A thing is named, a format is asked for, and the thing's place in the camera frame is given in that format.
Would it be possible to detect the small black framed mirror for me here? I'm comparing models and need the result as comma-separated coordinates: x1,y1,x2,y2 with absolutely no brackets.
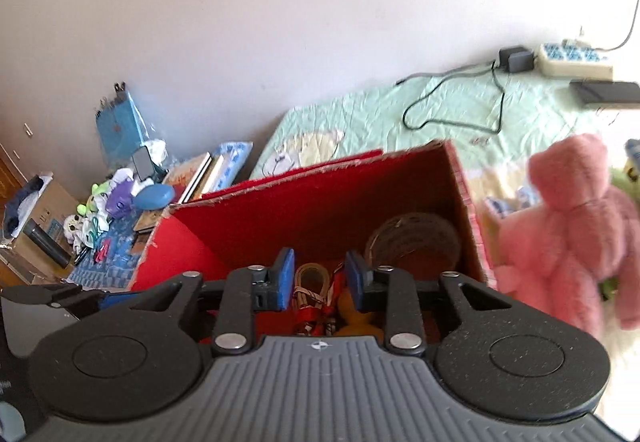
131,146,156,183

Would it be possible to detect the white power strip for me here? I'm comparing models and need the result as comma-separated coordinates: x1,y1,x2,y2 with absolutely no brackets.
537,39,615,82

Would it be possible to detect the blue checkered cloth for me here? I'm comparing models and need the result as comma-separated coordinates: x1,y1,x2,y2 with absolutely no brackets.
67,209,161,290

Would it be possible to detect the white dog toy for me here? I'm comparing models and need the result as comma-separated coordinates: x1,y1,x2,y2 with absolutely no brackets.
62,214,108,245

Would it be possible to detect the black power adapter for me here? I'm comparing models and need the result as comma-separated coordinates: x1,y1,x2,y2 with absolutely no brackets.
499,46,536,73

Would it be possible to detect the purple toy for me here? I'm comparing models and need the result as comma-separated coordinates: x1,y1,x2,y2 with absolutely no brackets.
104,182,135,218

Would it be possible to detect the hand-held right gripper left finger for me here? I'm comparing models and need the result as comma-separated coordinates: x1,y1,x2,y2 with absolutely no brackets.
126,247,297,357

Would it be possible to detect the black cylinder flask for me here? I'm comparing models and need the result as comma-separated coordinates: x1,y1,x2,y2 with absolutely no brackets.
22,218,72,269

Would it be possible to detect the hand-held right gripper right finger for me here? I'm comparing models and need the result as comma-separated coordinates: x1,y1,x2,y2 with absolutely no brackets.
344,249,517,358

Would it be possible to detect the black smartphone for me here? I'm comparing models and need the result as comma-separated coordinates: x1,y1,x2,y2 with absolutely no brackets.
570,80,640,110

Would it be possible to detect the light blue patterned packet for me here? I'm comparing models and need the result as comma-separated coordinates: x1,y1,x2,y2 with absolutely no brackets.
212,141,254,195

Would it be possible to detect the pink plush toy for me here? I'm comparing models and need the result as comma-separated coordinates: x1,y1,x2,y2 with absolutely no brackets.
495,133,640,338

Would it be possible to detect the brown cardboard box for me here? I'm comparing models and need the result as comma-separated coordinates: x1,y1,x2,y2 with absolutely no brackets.
0,174,82,273

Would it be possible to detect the printed packing tape roll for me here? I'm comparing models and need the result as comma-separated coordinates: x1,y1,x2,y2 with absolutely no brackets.
364,213,462,273

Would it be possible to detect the dark blue cloth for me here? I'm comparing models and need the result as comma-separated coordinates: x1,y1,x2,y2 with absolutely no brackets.
5,174,52,238

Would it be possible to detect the book with flame cover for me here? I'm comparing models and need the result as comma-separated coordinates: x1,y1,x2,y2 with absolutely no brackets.
162,152,213,203

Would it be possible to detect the large red cardboard box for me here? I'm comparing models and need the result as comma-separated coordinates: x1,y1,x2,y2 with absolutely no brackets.
131,139,498,348

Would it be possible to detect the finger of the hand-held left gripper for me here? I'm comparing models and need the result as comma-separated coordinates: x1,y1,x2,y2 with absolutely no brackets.
1,285,82,309
98,290,133,312

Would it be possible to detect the orange book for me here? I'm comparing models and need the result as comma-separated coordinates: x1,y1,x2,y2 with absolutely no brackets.
132,209,167,235

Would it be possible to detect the green toy figure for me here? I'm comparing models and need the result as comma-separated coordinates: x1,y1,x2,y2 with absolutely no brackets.
76,182,108,218

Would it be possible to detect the brown dried gourd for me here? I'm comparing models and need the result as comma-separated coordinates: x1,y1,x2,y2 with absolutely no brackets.
334,289,387,338

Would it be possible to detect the grey power cord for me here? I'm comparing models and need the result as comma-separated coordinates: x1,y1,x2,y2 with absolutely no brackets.
580,0,640,52

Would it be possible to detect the black cable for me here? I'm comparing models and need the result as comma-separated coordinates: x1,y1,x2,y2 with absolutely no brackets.
395,62,507,135

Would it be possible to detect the blue glasses case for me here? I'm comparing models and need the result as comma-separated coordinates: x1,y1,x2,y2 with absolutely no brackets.
134,183,176,212

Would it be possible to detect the blue plastic-wrapped folder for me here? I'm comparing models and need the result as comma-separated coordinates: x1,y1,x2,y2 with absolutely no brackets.
95,83,151,168

